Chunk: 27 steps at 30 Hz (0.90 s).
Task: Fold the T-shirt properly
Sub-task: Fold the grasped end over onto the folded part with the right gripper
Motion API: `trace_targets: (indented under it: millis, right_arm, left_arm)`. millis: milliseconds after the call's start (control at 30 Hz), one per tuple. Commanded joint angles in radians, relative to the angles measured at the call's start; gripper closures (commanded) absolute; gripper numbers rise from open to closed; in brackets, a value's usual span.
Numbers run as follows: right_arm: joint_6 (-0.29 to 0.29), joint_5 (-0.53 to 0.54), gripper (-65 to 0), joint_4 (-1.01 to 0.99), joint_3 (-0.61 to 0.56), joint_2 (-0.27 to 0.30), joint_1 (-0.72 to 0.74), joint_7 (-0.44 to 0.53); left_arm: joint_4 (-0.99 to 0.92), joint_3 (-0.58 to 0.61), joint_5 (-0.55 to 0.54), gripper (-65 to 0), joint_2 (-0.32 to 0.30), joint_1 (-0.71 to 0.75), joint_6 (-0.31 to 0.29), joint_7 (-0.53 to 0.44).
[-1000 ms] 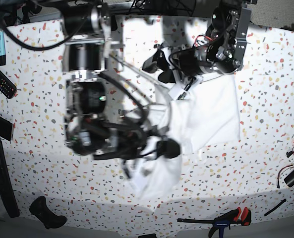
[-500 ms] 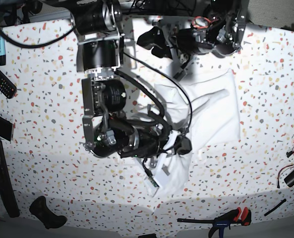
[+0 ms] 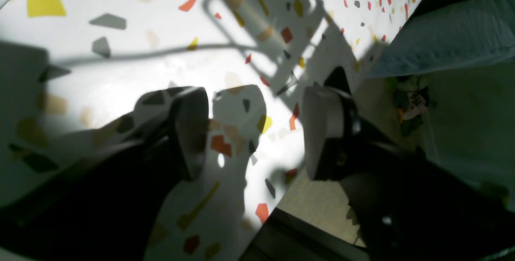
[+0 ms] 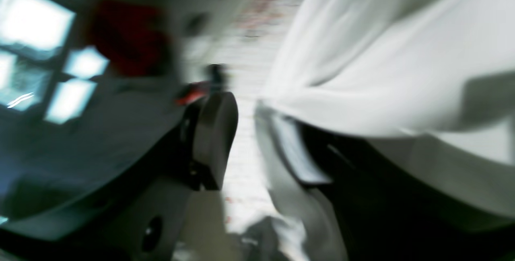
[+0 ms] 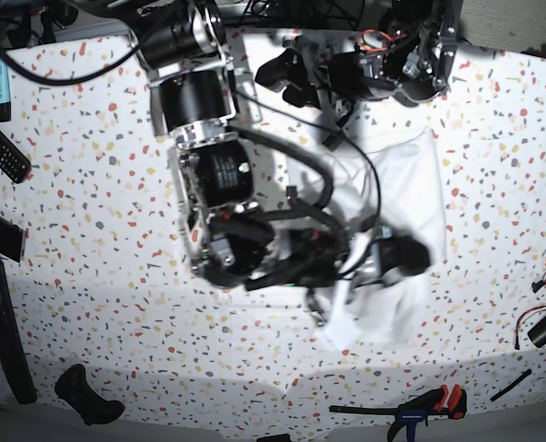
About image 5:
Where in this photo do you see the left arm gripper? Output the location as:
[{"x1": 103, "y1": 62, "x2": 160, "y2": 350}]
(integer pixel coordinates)
[{"x1": 255, "y1": 39, "x2": 392, "y2": 110}]

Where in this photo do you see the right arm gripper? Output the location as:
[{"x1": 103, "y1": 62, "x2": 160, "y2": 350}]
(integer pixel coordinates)
[{"x1": 249, "y1": 215, "x2": 434, "y2": 350}]

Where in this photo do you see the white T-shirt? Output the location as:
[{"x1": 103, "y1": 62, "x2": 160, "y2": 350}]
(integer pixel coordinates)
[{"x1": 305, "y1": 127, "x2": 446, "y2": 350}]

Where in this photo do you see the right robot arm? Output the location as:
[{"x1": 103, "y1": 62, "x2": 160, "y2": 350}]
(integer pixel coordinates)
[{"x1": 77, "y1": 1, "x2": 431, "y2": 343}]

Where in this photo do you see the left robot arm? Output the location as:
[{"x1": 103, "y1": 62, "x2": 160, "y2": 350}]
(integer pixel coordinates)
[{"x1": 255, "y1": 1, "x2": 462, "y2": 110}]

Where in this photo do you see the black orange bar clamp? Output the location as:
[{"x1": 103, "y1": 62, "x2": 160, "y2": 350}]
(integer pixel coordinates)
[{"x1": 329, "y1": 385, "x2": 468, "y2": 442}]

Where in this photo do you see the small black stick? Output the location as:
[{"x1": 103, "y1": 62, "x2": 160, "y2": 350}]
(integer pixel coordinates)
[{"x1": 490, "y1": 368, "x2": 532, "y2": 402}]

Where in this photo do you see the terrazzo patterned tablecloth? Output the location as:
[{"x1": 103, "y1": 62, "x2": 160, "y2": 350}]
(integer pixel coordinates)
[{"x1": 0, "y1": 47, "x2": 546, "y2": 439}]

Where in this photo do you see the blue highlighter marker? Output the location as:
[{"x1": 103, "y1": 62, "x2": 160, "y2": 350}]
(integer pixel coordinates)
[{"x1": 0, "y1": 60, "x2": 12, "y2": 122}]

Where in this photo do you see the black remote control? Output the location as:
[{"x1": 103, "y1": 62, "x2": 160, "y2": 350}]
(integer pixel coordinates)
[{"x1": 0, "y1": 130, "x2": 31, "y2": 184}]

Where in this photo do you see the black game controller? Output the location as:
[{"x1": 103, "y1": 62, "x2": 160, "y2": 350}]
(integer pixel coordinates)
[{"x1": 54, "y1": 364, "x2": 125, "y2": 425}]

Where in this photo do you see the long black tube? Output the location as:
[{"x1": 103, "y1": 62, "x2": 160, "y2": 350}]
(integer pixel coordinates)
[{"x1": 0, "y1": 261, "x2": 38, "y2": 405}]

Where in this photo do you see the black flat strap piece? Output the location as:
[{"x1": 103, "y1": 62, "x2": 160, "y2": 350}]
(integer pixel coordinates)
[{"x1": 0, "y1": 204, "x2": 28, "y2": 263}]

